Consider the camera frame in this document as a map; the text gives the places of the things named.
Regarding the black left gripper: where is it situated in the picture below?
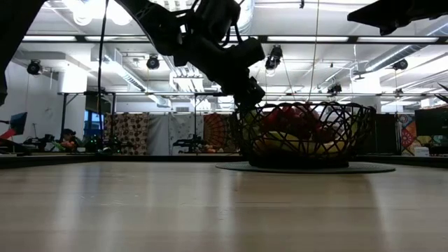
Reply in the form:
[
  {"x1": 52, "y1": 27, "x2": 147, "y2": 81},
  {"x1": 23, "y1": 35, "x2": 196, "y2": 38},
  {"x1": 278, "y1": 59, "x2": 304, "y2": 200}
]
[{"x1": 173, "y1": 0, "x2": 266, "y2": 110}]

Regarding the silver ceiling duct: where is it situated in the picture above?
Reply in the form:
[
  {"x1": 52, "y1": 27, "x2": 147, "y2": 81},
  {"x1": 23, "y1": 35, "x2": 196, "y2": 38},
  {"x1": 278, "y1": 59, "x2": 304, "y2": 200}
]
[{"x1": 240, "y1": 0, "x2": 256, "y2": 35}]

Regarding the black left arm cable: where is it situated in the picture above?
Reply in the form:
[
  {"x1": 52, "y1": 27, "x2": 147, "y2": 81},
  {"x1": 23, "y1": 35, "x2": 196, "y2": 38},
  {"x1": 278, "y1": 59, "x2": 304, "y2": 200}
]
[{"x1": 97, "y1": 0, "x2": 109, "y2": 141}]

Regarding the black background station frame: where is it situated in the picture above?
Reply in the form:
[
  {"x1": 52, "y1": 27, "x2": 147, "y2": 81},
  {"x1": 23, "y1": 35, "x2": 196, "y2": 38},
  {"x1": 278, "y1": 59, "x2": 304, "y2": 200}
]
[{"x1": 57, "y1": 91, "x2": 248, "y2": 157}]

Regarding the round grey placemat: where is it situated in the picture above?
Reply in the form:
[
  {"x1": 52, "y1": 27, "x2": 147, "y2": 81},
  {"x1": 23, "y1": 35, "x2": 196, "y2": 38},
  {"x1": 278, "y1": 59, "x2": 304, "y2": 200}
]
[{"x1": 214, "y1": 160, "x2": 397, "y2": 176}]

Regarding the black background monitor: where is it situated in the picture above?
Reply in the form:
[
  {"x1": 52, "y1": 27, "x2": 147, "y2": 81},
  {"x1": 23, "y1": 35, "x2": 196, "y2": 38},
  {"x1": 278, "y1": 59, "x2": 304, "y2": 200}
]
[{"x1": 414, "y1": 107, "x2": 448, "y2": 138}]

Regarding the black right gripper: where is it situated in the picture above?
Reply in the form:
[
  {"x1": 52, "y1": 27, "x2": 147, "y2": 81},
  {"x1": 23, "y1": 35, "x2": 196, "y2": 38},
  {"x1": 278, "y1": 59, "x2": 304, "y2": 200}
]
[{"x1": 347, "y1": 0, "x2": 448, "y2": 36}]

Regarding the colourful patchwork cloth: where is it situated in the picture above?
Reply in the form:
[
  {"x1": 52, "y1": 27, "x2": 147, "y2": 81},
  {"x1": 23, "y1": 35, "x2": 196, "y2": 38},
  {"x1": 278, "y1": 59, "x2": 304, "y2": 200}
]
[{"x1": 398, "y1": 113, "x2": 423, "y2": 155}]

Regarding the green grape bunch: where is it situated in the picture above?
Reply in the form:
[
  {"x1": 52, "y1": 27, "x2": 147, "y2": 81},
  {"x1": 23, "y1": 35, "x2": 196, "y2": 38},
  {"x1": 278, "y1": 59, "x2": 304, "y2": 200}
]
[{"x1": 244, "y1": 108, "x2": 262, "y2": 141}]

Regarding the brown floral cloth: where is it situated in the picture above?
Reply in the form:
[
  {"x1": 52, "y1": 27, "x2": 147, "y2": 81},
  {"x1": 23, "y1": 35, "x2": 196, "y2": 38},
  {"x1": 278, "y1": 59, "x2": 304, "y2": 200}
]
[{"x1": 104, "y1": 112, "x2": 150, "y2": 155}]

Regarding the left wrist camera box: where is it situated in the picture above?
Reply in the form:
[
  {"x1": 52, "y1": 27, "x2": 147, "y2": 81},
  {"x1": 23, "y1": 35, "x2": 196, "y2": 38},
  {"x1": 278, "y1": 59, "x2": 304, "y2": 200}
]
[{"x1": 234, "y1": 37, "x2": 266, "y2": 69}]

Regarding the bright blue monitor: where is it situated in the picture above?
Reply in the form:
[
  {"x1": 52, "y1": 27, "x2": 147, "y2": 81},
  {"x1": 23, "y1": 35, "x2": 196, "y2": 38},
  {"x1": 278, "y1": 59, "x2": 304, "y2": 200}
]
[{"x1": 83, "y1": 109, "x2": 106, "y2": 141}]

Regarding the person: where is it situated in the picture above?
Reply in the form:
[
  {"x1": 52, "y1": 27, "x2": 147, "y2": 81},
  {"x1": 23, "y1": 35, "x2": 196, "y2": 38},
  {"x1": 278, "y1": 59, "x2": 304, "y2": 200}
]
[{"x1": 59, "y1": 128, "x2": 78, "y2": 152}]

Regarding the tilted blue screen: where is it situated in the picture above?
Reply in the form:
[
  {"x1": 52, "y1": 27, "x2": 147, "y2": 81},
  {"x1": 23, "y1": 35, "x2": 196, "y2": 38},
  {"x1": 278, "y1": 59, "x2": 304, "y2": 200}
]
[{"x1": 8, "y1": 111, "x2": 29, "y2": 136}]

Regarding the black aluminium rig frame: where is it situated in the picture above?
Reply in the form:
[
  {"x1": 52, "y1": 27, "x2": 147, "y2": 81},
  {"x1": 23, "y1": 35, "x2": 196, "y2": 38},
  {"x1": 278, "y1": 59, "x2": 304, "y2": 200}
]
[{"x1": 0, "y1": 34, "x2": 448, "y2": 169}]

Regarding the white LED light strip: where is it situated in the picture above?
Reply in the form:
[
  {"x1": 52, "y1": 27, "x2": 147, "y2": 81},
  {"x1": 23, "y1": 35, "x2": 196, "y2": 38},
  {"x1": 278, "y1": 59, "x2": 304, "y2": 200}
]
[
  {"x1": 85, "y1": 35, "x2": 150, "y2": 42},
  {"x1": 21, "y1": 35, "x2": 77, "y2": 42},
  {"x1": 356, "y1": 36, "x2": 440, "y2": 43},
  {"x1": 267, "y1": 36, "x2": 351, "y2": 43}
]

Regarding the black overhead camera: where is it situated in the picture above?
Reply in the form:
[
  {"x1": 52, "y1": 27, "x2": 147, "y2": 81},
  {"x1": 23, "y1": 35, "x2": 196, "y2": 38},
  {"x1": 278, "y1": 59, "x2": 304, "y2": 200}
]
[{"x1": 264, "y1": 44, "x2": 284, "y2": 71}]

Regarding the red grape bunch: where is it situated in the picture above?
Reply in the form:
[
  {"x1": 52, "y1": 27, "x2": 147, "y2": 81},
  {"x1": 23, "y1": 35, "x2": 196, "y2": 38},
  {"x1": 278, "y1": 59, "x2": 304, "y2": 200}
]
[{"x1": 260, "y1": 103, "x2": 333, "y2": 143}]

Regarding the yellow banana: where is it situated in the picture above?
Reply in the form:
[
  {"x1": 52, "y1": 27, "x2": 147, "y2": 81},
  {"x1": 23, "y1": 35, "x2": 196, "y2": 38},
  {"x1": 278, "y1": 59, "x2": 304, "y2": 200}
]
[{"x1": 258, "y1": 131, "x2": 347, "y2": 157}]

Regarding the black woven wire basket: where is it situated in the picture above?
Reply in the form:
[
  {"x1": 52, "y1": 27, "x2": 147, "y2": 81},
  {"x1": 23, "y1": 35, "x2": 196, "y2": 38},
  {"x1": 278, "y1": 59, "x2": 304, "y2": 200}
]
[{"x1": 234, "y1": 100, "x2": 377, "y2": 169}]

